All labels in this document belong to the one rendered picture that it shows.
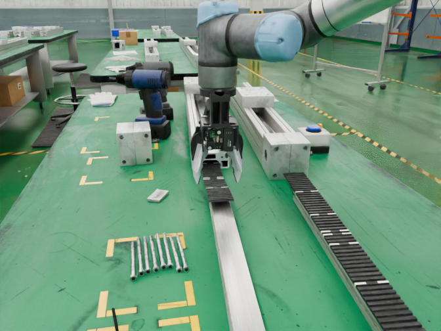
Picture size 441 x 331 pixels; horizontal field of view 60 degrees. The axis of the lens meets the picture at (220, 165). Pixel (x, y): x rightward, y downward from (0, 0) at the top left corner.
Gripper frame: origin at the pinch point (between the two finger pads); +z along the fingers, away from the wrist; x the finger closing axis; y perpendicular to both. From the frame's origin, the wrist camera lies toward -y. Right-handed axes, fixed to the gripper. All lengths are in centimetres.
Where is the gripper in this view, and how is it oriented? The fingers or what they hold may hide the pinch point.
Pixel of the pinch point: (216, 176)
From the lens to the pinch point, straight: 84.5
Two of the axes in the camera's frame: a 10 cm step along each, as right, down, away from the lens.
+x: 9.9, -0.4, 1.0
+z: 0.0, 9.2, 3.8
